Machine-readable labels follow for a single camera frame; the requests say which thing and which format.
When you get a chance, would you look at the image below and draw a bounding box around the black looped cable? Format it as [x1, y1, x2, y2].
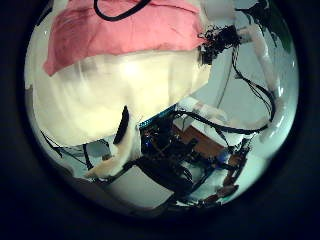
[93, 0, 153, 22]

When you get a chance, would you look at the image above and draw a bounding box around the right arm black cable bundle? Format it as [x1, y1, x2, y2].
[231, 46, 278, 122]

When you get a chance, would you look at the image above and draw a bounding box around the white cylindrical plant pot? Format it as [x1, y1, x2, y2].
[203, 0, 236, 21]

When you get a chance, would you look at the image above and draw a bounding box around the green potted plant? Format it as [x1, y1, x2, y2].
[239, 0, 293, 54]

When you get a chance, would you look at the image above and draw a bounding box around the orange button shirt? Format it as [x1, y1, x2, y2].
[43, 0, 206, 77]

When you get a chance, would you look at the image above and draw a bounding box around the left hand black cable bundle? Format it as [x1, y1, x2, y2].
[174, 110, 269, 135]

